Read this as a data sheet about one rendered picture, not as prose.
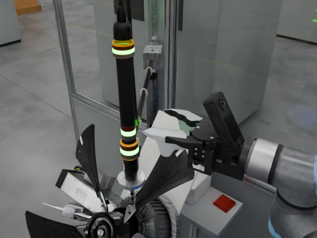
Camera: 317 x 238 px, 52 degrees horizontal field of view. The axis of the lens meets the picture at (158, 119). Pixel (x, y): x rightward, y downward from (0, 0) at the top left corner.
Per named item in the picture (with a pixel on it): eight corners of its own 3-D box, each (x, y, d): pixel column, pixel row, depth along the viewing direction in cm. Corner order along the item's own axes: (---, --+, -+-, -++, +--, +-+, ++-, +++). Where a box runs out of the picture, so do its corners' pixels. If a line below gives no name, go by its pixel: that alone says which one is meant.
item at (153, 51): (145, 61, 137) (145, 41, 133) (162, 61, 137) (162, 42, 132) (143, 71, 129) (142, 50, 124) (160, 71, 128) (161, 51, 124)
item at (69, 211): (66, 215, 124) (68, 205, 125) (77, 219, 121) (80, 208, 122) (61, 215, 122) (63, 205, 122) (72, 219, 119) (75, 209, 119)
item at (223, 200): (222, 195, 159) (222, 192, 158) (236, 204, 154) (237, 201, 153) (212, 204, 154) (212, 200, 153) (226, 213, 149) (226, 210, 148)
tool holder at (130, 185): (121, 165, 88) (119, 136, 82) (147, 167, 87) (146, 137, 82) (115, 189, 80) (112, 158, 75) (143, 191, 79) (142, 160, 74)
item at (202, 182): (185, 173, 172) (186, 157, 166) (211, 187, 164) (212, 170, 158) (165, 191, 161) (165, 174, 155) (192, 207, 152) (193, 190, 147)
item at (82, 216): (112, 227, 112) (44, 206, 130) (113, 221, 113) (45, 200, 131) (108, 228, 111) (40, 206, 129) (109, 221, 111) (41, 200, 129)
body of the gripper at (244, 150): (182, 167, 66) (240, 188, 61) (185, 132, 61) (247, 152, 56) (197, 147, 72) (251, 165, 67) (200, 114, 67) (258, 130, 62)
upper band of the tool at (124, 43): (115, 51, 67) (114, 38, 65) (136, 52, 66) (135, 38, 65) (111, 59, 63) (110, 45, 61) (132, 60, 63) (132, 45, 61)
